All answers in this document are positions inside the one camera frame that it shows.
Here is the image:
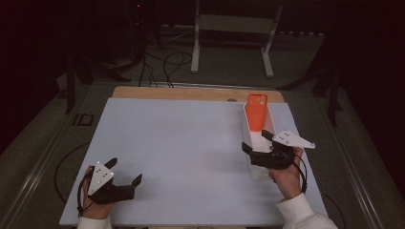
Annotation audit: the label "thin black floor cable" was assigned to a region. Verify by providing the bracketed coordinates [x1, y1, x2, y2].
[318, 187, 348, 229]

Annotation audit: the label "person's white sleeve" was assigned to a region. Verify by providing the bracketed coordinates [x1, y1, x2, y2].
[76, 216, 113, 229]
[276, 193, 339, 229]

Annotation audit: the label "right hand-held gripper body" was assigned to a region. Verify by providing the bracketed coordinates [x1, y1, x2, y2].
[249, 130, 316, 170]

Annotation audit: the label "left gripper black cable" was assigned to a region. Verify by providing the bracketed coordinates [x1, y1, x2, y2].
[53, 142, 96, 219]

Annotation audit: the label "black rectangular floor frame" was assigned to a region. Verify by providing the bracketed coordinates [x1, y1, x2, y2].
[72, 113, 96, 127]

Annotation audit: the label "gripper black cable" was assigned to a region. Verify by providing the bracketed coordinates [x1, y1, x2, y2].
[292, 155, 309, 195]
[53, 142, 96, 219]

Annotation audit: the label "white plastic bin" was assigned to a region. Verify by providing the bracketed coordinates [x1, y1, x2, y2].
[242, 102, 287, 181]

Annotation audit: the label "orange phone case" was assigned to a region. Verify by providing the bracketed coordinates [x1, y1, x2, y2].
[245, 93, 268, 133]

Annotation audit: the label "white metal stand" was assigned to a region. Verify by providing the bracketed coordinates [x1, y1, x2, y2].
[190, 0, 285, 79]

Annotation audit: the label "person's left hand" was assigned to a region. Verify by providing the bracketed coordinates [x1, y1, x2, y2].
[80, 165, 114, 219]

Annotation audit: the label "wooden table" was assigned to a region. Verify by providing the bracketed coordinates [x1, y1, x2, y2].
[112, 85, 286, 103]

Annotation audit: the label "black floor cable loop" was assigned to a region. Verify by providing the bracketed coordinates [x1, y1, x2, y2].
[138, 51, 194, 89]

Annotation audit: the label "black stand legs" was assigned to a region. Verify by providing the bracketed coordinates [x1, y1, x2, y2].
[276, 60, 346, 128]
[64, 56, 132, 115]

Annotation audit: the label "person's right hand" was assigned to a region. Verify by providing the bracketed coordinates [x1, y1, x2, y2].
[268, 147, 304, 200]

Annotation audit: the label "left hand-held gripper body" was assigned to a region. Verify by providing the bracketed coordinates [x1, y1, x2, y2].
[87, 161, 137, 205]

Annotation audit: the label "person's left white sleeve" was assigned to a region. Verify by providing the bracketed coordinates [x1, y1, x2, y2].
[76, 216, 113, 229]

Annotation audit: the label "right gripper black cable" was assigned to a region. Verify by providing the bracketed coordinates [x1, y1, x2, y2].
[292, 155, 309, 195]

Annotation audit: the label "person's right white sleeve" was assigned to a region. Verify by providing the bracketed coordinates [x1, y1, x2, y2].
[276, 193, 339, 229]

